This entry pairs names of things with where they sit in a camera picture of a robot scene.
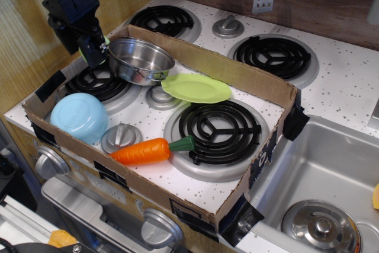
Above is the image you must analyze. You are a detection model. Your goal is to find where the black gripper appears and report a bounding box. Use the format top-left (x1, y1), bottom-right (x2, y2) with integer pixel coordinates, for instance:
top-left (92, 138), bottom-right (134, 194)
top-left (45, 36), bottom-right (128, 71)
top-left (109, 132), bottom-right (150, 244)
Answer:
top-left (41, 0), bottom-right (108, 69)

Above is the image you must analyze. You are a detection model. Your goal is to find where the green toy broccoli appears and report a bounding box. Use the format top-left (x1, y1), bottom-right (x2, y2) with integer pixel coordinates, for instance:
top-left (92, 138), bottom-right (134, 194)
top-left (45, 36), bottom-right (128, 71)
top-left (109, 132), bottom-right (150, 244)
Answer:
top-left (78, 36), bottom-right (111, 66)

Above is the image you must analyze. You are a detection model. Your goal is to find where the small steel pan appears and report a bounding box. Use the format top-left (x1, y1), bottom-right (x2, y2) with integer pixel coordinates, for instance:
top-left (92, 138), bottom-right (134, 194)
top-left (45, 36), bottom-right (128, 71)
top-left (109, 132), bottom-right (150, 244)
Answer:
top-left (108, 37), bottom-right (175, 86)

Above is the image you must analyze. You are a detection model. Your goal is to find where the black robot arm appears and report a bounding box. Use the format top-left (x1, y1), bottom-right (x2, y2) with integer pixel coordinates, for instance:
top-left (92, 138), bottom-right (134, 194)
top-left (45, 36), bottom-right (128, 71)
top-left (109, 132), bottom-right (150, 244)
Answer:
top-left (42, 0), bottom-right (107, 68)

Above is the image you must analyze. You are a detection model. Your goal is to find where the front left black burner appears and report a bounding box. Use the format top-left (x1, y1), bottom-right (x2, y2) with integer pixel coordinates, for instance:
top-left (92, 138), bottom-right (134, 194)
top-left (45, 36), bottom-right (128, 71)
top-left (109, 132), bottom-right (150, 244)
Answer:
top-left (58, 62), bottom-right (142, 115)

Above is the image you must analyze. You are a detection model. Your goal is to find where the black burner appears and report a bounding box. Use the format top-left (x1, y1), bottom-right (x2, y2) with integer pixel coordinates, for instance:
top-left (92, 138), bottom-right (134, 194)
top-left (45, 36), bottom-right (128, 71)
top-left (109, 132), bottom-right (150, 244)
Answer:
top-left (227, 34), bottom-right (319, 89)
top-left (163, 100), bottom-right (270, 182)
top-left (58, 62), bottom-right (142, 115)
top-left (126, 5), bottom-right (201, 43)

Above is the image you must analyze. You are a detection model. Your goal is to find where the light blue upturned bowl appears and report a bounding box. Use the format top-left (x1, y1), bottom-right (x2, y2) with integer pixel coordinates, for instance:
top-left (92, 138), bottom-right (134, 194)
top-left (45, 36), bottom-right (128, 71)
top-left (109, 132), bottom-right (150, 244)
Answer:
top-left (50, 93), bottom-right (108, 145)

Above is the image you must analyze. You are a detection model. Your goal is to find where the back left black burner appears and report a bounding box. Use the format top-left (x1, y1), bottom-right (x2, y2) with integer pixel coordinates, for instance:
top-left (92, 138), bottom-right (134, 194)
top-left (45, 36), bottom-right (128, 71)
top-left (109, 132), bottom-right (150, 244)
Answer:
top-left (126, 5), bottom-right (201, 43)

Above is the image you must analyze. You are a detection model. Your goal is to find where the silver stovetop knob centre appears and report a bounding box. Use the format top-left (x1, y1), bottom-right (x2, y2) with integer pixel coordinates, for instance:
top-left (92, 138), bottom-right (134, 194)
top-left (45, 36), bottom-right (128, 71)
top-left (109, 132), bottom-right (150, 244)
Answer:
top-left (146, 85), bottom-right (182, 111)

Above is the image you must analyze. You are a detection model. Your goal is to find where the silver stovetop knob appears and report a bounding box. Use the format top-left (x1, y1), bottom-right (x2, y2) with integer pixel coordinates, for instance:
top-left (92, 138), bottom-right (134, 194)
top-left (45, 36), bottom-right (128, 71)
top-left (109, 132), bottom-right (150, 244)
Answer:
top-left (212, 15), bottom-right (245, 39)
top-left (101, 123), bottom-right (142, 153)
top-left (146, 85), bottom-right (182, 111)

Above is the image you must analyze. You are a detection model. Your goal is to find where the silver stovetop knob front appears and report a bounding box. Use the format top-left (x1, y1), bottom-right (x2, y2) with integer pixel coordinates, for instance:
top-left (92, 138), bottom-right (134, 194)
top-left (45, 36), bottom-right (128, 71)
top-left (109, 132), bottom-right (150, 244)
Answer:
top-left (101, 123), bottom-right (142, 153)

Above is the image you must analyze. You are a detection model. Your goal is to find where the light green plastic plate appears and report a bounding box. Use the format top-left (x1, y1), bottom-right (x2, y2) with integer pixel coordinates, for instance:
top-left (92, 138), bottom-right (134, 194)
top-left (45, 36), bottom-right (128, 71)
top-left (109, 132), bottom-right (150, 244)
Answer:
top-left (161, 73), bottom-right (232, 104)

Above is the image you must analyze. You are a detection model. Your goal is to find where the left silver oven knob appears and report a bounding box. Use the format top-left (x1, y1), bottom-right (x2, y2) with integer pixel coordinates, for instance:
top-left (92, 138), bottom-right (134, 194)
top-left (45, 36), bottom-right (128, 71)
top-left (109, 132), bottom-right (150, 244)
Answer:
top-left (35, 146), bottom-right (70, 180)

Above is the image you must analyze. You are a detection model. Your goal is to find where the silver oven knob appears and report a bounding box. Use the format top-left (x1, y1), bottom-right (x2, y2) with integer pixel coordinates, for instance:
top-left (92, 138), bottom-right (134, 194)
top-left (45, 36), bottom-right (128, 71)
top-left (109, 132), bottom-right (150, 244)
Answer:
top-left (35, 146), bottom-right (70, 180)
top-left (141, 208), bottom-right (184, 249)

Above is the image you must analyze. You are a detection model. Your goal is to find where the orange toy carrot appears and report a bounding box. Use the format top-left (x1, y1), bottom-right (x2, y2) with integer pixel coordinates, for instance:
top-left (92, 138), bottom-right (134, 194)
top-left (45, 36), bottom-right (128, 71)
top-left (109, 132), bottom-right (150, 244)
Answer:
top-left (110, 135), bottom-right (195, 166)

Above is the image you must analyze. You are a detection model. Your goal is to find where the silver stovetop knob back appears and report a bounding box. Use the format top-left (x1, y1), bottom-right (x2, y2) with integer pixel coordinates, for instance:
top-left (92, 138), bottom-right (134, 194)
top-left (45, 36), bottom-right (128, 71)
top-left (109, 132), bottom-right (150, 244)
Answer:
top-left (212, 15), bottom-right (245, 39)

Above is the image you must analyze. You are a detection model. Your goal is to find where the front right black burner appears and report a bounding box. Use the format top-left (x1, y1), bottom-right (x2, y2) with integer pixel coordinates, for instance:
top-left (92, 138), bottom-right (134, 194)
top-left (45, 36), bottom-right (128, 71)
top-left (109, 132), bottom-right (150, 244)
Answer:
top-left (163, 100), bottom-right (270, 182)

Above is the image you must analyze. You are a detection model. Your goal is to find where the orange object bottom left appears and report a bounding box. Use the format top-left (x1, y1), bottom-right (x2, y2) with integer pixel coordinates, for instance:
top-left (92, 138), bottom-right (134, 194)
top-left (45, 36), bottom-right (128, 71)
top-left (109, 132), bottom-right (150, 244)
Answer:
top-left (47, 229), bottom-right (78, 248)

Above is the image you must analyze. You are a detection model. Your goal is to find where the right silver oven knob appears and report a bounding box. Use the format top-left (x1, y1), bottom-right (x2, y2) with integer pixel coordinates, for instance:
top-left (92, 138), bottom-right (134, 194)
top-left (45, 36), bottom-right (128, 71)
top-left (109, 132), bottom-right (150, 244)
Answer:
top-left (141, 208), bottom-right (184, 249)

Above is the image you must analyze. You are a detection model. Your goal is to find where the back right black burner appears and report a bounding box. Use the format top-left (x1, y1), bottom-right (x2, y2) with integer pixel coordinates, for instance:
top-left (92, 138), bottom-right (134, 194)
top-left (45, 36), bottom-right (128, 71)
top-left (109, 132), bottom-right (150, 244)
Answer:
top-left (227, 34), bottom-right (319, 89)

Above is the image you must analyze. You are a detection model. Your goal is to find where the brown cardboard fence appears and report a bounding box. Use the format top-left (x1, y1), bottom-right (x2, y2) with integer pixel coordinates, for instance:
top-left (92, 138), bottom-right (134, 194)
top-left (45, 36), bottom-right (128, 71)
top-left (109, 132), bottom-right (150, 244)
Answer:
top-left (22, 24), bottom-right (310, 247)

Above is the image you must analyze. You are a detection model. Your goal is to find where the stainless steel sink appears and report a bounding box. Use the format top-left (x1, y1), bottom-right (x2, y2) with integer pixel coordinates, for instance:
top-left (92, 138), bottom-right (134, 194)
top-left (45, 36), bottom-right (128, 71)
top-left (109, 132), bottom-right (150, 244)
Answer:
top-left (249, 116), bottom-right (378, 252)

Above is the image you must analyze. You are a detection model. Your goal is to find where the steel pot lid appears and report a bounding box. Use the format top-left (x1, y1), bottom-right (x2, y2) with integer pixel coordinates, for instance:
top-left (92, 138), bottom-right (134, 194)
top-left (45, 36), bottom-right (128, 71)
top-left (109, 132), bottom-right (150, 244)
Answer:
top-left (281, 200), bottom-right (362, 252)

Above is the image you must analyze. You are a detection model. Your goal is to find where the orange object in sink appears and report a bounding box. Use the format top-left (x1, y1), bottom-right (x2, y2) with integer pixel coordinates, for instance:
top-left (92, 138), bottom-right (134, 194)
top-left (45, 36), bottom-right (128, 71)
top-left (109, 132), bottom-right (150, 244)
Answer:
top-left (372, 184), bottom-right (379, 210)

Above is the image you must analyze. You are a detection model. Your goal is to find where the silver oven door handle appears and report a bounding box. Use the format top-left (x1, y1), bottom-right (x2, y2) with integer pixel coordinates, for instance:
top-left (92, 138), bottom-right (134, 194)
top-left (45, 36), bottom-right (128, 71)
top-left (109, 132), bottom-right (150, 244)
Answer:
top-left (41, 178), bottom-right (172, 252)

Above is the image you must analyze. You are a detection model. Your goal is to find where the black cable bottom left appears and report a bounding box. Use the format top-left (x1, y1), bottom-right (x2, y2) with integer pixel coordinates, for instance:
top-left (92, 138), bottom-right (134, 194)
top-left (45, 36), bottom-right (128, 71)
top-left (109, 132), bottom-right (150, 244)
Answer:
top-left (0, 237), bottom-right (18, 253)

